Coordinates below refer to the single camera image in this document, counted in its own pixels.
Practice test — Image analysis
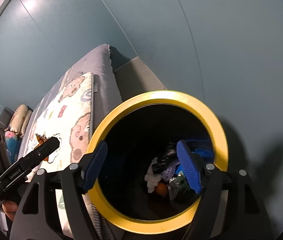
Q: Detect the blue floral folded blanket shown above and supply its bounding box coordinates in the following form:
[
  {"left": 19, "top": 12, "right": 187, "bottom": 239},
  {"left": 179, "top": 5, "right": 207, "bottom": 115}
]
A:
[{"left": 5, "top": 131, "right": 21, "bottom": 164}]

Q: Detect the black purple patterned wrapper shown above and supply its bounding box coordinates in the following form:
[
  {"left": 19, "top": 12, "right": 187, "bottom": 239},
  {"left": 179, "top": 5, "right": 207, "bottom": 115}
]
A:
[{"left": 152, "top": 142, "right": 180, "bottom": 174}]

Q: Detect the orange peel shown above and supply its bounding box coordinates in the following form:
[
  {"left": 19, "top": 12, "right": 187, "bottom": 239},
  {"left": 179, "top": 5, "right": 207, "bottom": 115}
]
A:
[{"left": 155, "top": 182, "right": 168, "bottom": 196}]

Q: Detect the yellow rimmed trash bin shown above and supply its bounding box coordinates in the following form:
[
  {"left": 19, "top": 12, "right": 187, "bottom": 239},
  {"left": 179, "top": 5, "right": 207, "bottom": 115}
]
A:
[{"left": 88, "top": 90, "right": 228, "bottom": 235}]

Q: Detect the person's left hand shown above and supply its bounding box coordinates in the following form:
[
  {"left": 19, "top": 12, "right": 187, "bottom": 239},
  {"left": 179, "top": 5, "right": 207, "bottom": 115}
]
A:
[{"left": 2, "top": 200, "right": 18, "bottom": 221}]

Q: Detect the beige folded blanket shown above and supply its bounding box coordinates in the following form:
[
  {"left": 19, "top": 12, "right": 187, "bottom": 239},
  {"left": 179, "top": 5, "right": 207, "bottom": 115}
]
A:
[{"left": 7, "top": 104, "right": 32, "bottom": 137}]

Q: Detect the cream cartoon bear quilt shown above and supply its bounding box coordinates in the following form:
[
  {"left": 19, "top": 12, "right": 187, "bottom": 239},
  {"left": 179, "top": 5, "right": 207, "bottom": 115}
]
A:
[{"left": 26, "top": 71, "right": 95, "bottom": 238}]

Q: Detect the grey striped bed sheet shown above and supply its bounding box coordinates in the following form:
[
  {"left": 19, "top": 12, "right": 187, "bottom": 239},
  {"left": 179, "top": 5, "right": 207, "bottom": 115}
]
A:
[{"left": 17, "top": 44, "right": 121, "bottom": 158}]

